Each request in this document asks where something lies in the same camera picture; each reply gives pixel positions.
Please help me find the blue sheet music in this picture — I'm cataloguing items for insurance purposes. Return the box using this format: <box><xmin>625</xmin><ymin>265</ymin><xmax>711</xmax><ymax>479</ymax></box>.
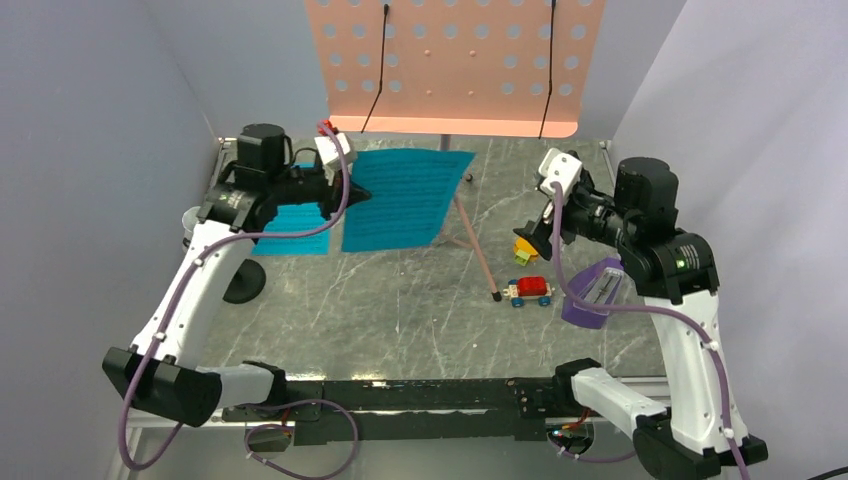
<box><xmin>253</xmin><ymin>163</ymin><xmax>330</xmax><ymax>256</ymax></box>
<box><xmin>341</xmin><ymin>148</ymin><xmax>475</xmax><ymax>253</ymax></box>

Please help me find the pink music stand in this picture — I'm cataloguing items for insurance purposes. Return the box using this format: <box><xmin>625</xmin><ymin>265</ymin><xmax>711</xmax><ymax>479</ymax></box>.
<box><xmin>303</xmin><ymin>0</ymin><xmax>608</xmax><ymax>303</ymax></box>

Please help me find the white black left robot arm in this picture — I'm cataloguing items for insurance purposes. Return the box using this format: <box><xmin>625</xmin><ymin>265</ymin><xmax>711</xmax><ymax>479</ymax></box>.
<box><xmin>102</xmin><ymin>123</ymin><xmax>372</xmax><ymax>431</ymax></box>

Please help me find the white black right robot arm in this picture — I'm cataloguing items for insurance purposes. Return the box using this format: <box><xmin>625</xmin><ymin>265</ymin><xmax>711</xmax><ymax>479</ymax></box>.
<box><xmin>517</xmin><ymin>149</ymin><xmax>768</xmax><ymax>479</ymax></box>

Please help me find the orange yellow toy block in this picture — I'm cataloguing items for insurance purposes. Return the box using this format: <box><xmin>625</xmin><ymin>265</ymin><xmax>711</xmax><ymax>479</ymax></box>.
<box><xmin>513</xmin><ymin>238</ymin><xmax>539</xmax><ymax>266</ymax></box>

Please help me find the red wooden toy car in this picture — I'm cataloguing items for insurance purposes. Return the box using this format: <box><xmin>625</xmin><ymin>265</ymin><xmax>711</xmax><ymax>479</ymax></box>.
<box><xmin>502</xmin><ymin>276</ymin><xmax>553</xmax><ymax>308</ymax></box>

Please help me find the grey microphone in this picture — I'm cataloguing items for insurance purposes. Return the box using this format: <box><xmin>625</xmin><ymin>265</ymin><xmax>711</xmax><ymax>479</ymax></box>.
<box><xmin>181</xmin><ymin>206</ymin><xmax>201</xmax><ymax>252</ymax></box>

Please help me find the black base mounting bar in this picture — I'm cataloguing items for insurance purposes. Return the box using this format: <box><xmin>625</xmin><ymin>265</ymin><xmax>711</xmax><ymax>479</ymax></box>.
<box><xmin>221</xmin><ymin>377</ymin><xmax>584</xmax><ymax>446</ymax></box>

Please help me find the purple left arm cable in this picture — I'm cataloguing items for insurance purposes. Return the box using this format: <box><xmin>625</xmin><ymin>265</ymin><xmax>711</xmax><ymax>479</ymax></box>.
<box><xmin>117</xmin><ymin>123</ymin><xmax>363</xmax><ymax>480</ymax></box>

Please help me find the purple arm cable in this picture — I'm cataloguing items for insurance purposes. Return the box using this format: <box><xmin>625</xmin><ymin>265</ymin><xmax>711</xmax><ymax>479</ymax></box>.
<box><xmin>547</xmin><ymin>182</ymin><xmax>753</xmax><ymax>480</ymax></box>
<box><xmin>117</xmin><ymin>123</ymin><xmax>363</xmax><ymax>480</ymax></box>

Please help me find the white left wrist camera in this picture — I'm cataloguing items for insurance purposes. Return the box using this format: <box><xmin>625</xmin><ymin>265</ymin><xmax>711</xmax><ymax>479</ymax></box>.
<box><xmin>314</xmin><ymin>119</ymin><xmax>358</xmax><ymax>178</ymax></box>

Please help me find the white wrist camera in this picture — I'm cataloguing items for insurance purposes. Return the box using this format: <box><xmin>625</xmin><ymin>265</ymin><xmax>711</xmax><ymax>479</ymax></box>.
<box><xmin>536</xmin><ymin>148</ymin><xmax>583</xmax><ymax>198</ymax></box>
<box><xmin>314</xmin><ymin>119</ymin><xmax>358</xmax><ymax>178</ymax></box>

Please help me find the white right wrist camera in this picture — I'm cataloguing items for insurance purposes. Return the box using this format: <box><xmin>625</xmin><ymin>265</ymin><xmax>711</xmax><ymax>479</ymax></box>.
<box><xmin>536</xmin><ymin>148</ymin><xmax>583</xmax><ymax>198</ymax></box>

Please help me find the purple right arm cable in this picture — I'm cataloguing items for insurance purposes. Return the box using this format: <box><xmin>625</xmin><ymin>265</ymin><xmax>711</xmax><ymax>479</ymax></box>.
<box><xmin>547</xmin><ymin>182</ymin><xmax>753</xmax><ymax>480</ymax></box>

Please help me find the aluminium frame rail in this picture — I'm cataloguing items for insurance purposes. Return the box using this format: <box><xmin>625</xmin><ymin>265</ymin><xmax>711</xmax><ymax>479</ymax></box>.
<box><xmin>105</xmin><ymin>378</ymin><xmax>727</xmax><ymax>480</ymax></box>

